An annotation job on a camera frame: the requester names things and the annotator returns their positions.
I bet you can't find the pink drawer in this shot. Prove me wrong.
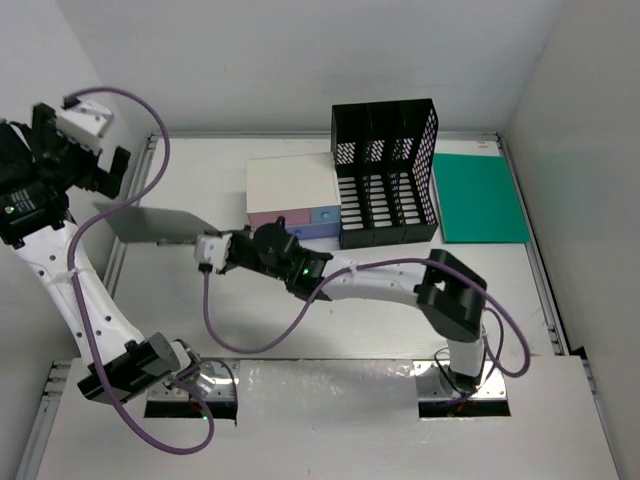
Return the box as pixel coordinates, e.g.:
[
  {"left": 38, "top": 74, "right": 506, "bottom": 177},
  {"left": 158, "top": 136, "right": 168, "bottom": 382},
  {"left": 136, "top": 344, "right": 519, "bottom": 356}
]
[{"left": 248, "top": 208, "right": 311, "bottom": 229}]

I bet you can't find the purple bottom drawer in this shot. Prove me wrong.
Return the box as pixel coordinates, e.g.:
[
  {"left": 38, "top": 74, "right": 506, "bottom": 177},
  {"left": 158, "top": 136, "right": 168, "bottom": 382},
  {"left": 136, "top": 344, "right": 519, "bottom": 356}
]
[{"left": 286, "top": 222, "right": 340, "bottom": 240}]

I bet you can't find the black board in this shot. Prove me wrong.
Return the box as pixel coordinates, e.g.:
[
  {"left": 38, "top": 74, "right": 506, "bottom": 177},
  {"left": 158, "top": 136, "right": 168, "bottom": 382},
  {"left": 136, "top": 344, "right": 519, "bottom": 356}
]
[{"left": 103, "top": 206, "right": 220, "bottom": 245}]

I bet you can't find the light blue small drawer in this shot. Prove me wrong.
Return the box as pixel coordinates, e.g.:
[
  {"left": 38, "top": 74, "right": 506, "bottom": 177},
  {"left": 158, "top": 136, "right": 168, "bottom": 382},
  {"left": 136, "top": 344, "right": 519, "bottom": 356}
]
[{"left": 311, "top": 205, "right": 341, "bottom": 224}]

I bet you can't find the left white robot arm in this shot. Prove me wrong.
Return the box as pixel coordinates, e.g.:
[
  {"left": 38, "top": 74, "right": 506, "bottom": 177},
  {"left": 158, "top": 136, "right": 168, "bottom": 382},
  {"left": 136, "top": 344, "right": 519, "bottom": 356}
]
[{"left": 1, "top": 99, "right": 194, "bottom": 403}]

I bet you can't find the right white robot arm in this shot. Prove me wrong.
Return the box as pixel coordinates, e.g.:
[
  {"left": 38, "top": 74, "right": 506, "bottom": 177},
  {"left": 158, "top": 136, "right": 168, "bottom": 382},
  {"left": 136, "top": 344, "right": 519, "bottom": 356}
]
[{"left": 227, "top": 221, "right": 487, "bottom": 393}]

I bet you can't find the white drawer cabinet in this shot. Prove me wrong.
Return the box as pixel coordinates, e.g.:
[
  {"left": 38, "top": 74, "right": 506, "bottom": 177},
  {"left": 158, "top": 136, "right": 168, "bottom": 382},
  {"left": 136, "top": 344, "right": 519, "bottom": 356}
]
[{"left": 246, "top": 152, "right": 340, "bottom": 213}]

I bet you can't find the black mesh file organizer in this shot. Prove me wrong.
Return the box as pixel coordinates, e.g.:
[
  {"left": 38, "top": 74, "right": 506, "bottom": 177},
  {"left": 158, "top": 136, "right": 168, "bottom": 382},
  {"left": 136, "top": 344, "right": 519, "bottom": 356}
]
[{"left": 331, "top": 98, "right": 439, "bottom": 250}]

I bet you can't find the green folder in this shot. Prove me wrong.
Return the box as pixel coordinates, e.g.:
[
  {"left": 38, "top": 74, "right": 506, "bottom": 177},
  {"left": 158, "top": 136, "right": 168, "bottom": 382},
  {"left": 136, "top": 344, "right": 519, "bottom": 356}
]
[{"left": 434, "top": 153, "right": 530, "bottom": 244}]

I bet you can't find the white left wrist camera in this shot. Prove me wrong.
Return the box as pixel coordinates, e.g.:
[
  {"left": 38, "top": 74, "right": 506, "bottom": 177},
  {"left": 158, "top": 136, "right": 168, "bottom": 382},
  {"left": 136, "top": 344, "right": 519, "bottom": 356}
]
[{"left": 55, "top": 100, "right": 114, "bottom": 155}]

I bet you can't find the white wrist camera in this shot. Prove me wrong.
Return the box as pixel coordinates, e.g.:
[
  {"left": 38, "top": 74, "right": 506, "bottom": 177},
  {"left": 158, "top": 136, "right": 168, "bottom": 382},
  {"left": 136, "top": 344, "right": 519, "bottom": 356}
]
[
  {"left": 55, "top": 100, "right": 114, "bottom": 155},
  {"left": 194, "top": 233, "right": 232, "bottom": 275}
]

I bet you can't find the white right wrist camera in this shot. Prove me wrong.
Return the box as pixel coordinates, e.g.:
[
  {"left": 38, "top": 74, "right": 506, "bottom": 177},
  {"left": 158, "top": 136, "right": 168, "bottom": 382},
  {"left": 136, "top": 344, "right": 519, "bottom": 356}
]
[{"left": 194, "top": 233, "right": 232, "bottom": 275}]

